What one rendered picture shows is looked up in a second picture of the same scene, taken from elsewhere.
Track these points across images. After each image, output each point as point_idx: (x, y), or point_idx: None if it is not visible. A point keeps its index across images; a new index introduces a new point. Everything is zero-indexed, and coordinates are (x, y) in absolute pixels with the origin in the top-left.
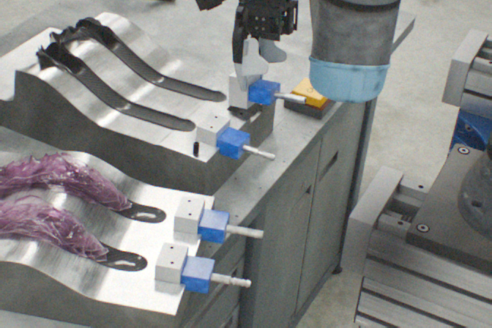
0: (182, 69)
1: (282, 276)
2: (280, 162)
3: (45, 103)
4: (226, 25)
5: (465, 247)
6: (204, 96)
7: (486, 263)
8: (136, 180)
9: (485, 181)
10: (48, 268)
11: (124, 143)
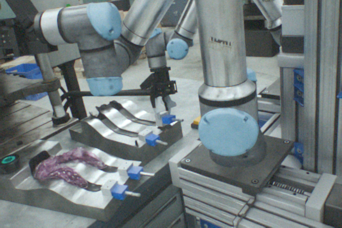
0: (147, 116)
1: None
2: (181, 148)
3: (90, 132)
4: (180, 101)
5: (203, 167)
6: (151, 124)
7: (211, 174)
8: (121, 159)
9: None
10: (59, 190)
11: (114, 144)
